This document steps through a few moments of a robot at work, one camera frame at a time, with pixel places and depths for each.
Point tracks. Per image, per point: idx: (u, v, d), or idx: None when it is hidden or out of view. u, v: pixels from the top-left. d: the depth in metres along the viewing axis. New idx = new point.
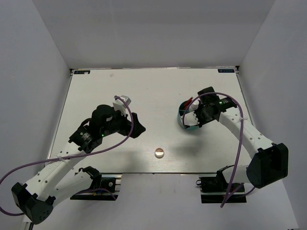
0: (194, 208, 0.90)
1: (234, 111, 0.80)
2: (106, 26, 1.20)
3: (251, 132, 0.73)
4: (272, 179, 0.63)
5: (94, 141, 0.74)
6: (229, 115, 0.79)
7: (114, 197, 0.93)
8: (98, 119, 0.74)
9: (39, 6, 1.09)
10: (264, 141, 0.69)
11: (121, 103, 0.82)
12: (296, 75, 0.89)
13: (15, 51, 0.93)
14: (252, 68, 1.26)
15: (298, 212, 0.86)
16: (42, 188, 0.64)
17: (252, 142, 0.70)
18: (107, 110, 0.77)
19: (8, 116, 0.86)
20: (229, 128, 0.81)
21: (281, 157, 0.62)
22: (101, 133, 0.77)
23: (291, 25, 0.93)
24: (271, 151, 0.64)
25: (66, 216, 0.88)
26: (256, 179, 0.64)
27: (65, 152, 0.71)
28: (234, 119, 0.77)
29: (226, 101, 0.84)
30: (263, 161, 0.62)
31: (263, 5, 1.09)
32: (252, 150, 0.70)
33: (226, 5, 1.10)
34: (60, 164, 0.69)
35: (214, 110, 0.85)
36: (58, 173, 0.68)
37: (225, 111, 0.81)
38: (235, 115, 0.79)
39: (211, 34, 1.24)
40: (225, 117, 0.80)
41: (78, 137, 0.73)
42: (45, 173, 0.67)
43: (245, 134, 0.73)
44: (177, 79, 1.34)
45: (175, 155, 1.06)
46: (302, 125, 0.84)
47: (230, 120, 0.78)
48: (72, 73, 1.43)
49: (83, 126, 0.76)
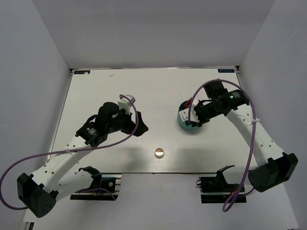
0: (194, 208, 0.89)
1: (246, 109, 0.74)
2: (106, 25, 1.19)
3: (262, 137, 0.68)
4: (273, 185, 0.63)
5: (100, 136, 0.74)
6: (240, 113, 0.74)
7: (114, 197, 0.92)
8: (104, 114, 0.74)
9: (39, 5, 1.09)
10: (275, 150, 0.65)
11: (126, 101, 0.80)
12: (296, 74, 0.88)
13: (15, 53, 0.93)
14: (252, 69, 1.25)
15: (299, 213, 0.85)
16: (49, 179, 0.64)
17: (262, 150, 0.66)
18: (112, 106, 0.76)
19: (7, 117, 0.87)
20: (237, 127, 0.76)
21: (289, 167, 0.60)
22: (108, 130, 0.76)
23: (292, 24, 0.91)
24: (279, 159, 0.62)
25: (66, 216, 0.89)
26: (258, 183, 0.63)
27: (73, 145, 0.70)
28: (245, 120, 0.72)
29: (238, 96, 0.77)
30: (272, 172, 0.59)
31: (264, 4, 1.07)
32: (260, 158, 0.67)
33: (226, 3, 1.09)
34: (67, 156, 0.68)
35: (224, 105, 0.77)
36: (65, 166, 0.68)
37: (236, 109, 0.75)
38: (247, 115, 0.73)
39: (211, 34, 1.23)
40: (235, 116, 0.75)
41: (85, 132, 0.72)
42: (52, 164, 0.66)
43: (257, 139, 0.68)
44: (177, 79, 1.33)
45: (175, 155, 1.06)
46: (303, 126, 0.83)
47: (241, 120, 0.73)
48: (72, 73, 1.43)
49: (89, 122, 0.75)
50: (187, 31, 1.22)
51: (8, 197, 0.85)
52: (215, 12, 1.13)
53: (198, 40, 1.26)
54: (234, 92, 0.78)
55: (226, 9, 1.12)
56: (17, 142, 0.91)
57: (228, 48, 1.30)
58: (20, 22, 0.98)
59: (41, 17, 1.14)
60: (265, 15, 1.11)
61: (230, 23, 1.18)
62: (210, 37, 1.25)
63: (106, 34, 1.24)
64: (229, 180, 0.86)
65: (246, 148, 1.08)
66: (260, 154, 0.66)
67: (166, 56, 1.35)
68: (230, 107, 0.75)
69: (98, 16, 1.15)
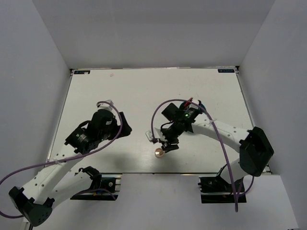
0: (194, 209, 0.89)
1: (202, 117, 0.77)
2: (106, 25, 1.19)
3: (225, 128, 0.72)
4: (265, 163, 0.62)
5: (91, 142, 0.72)
6: (199, 122, 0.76)
7: (114, 197, 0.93)
8: (98, 120, 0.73)
9: (39, 5, 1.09)
10: (240, 133, 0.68)
11: (107, 105, 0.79)
12: (296, 74, 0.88)
13: (15, 53, 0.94)
14: (252, 69, 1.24)
15: (299, 213, 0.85)
16: (39, 192, 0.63)
17: (231, 138, 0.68)
18: (108, 113, 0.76)
19: (7, 117, 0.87)
20: (205, 134, 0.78)
21: (261, 138, 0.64)
22: (100, 135, 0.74)
23: (292, 24, 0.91)
24: (250, 137, 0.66)
25: (66, 216, 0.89)
26: (252, 169, 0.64)
27: (62, 155, 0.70)
28: (206, 124, 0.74)
29: (191, 111, 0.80)
30: (249, 150, 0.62)
31: (264, 4, 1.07)
32: (235, 146, 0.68)
33: (226, 3, 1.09)
34: (56, 166, 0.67)
35: (186, 125, 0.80)
36: (55, 176, 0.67)
37: (194, 121, 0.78)
38: (205, 120, 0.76)
39: (211, 33, 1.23)
40: (198, 127, 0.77)
41: (74, 139, 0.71)
42: (41, 177, 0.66)
43: (222, 133, 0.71)
44: (176, 79, 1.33)
45: (175, 155, 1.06)
46: (303, 126, 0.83)
47: (202, 126, 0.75)
48: (72, 73, 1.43)
49: (80, 128, 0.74)
50: (187, 31, 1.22)
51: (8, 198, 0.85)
52: (215, 12, 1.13)
53: (197, 40, 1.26)
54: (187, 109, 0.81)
55: (226, 9, 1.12)
56: (17, 142, 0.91)
57: (228, 48, 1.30)
58: (20, 22, 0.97)
59: (41, 17, 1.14)
60: (265, 15, 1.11)
61: (230, 23, 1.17)
62: (210, 38, 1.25)
63: (105, 35, 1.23)
64: (229, 180, 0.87)
65: None
66: (233, 143, 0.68)
67: (166, 56, 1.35)
68: (190, 125, 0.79)
69: (98, 16, 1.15)
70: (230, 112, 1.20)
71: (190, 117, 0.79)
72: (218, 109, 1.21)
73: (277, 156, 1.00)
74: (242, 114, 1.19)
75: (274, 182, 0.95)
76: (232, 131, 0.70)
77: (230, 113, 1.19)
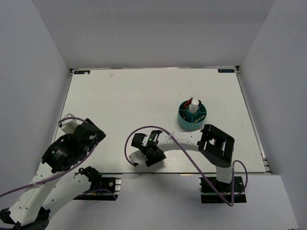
0: (194, 209, 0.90)
1: (163, 136, 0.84)
2: (106, 26, 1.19)
3: (182, 136, 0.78)
4: (229, 152, 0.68)
5: (70, 158, 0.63)
6: (161, 141, 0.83)
7: (114, 197, 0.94)
8: (80, 133, 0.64)
9: (38, 5, 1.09)
10: (195, 136, 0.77)
11: (70, 120, 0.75)
12: (296, 74, 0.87)
13: (15, 55, 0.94)
14: (252, 69, 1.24)
15: (299, 213, 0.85)
16: (23, 215, 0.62)
17: (191, 143, 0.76)
18: (92, 126, 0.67)
19: (7, 118, 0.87)
20: (171, 148, 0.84)
21: (213, 132, 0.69)
22: (82, 151, 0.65)
23: (292, 23, 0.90)
24: (206, 134, 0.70)
25: (67, 216, 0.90)
26: (223, 163, 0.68)
27: (41, 175, 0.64)
28: (167, 140, 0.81)
29: (153, 135, 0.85)
30: (210, 149, 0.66)
31: (265, 4, 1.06)
32: (195, 148, 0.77)
33: (226, 3, 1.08)
34: (35, 190, 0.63)
35: (154, 148, 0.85)
36: (37, 199, 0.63)
37: (158, 142, 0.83)
38: (165, 136, 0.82)
39: (211, 33, 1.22)
40: (162, 145, 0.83)
41: (50, 155, 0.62)
42: (24, 199, 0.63)
43: (181, 142, 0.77)
44: (176, 80, 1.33)
45: (175, 155, 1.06)
46: (303, 126, 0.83)
47: (165, 143, 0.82)
48: (72, 73, 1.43)
49: (58, 141, 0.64)
50: (187, 30, 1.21)
51: (10, 198, 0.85)
52: (216, 11, 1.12)
53: (197, 40, 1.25)
54: (151, 133, 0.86)
55: (226, 9, 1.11)
56: (17, 143, 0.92)
57: (228, 47, 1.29)
58: (20, 22, 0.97)
59: (41, 17, 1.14)
60: (265, 14, 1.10)
61: (230, 23, 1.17)
62: (210, 37, 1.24)
63: (105, 35, 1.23)
64: (228, 179, 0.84)
65: (246, 148, 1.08)
66: (193, 146, 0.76)
67: (166, 56, 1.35)
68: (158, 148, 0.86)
69: (97, 16, 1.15)
70: (230, 112, 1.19)
71: (153, 140, 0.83)
72: (218, 109, 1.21)
73: (276, 156, 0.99)
74: (242, 114, 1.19)
75: (274, 183, 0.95)
76: (189, 136, 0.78)
77: (230, 112, 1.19)
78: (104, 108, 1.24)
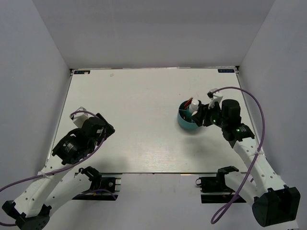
0: (193, 208, 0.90)
1: (251, 142, 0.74)
2: (106, 26, 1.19)
3: (263, 166, 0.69)
4: (276, 219, 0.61)
5: (79, 152, 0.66)
6: (244, 144, 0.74)
7: (114, 197, 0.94)
8: (89, 128, 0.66)
9: (39, 6, 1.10)
10: (276, 182, 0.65)
11: (81, 114, 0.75)
12: (295, 74, 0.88)
13: (16, 54, 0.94)
14: (252, 69, 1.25)
15: (299, 213, 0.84)
16: (29, 206, 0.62)
17: (262, 180, 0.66)
18: (100, 121, 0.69)
19: (7, 117, 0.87)
20: (242, 157, 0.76)
21: (292, 202, 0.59)
22: (90, 144, 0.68)
23: (292, 23, 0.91)
24: (282, 192, 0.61)
25: (67, 217, 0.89)
26: (261, 215, 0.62)
27: (49, 167, 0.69)
28: (249, 151, 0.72)
29: (244, 130, 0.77)
30: (271, 203, 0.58)
31: (264, 5, 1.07)
32: (260, 188, 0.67)
33: (226, 3, 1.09)
34: (44, 180, 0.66)
35: (230, 137, 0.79)
36: (45, 189, 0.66)
37: (241, 140, 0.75)
38: (252, 146, 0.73)
39: (211, 33, 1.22)
40: (239, 147, 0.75)
41: (61, 148, 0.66)
42: (31, 190, 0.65)
43: (257, 169, 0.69)
44: (176, 79, 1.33)
45: (175, 155, 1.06)
46: (302, 126, 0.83)
47: (244, 152, 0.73)
48: (72, 73, 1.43)
49: (68, 135, 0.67)
50: (187, 31, 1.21)
51: (10, 197, 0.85)
52: (215, 11, 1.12)
53: (197, 40, 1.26)
54: (242, 126, 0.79)
55: (226, 9, 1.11)
56: (18, 142, 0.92)
57: (228, 48, 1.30)
58: (20, 21, 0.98)
59: (41, 17, 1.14)
60: (264, 15, 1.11)
61: (230, 23, 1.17)
62: (210, 38, 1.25)
63: (106, 34, 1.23)
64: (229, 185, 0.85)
65: None
66: (261, 184, 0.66)
67: (166, 56, 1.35)
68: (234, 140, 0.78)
69: (98, 16, 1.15)
70: None
71: (241, 136, 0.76)
72: None
73: (276, 156, 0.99)
74: (243, 114, 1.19)
75: None
76: (270, 174, 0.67)
77: None
78: (104, 108, 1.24)
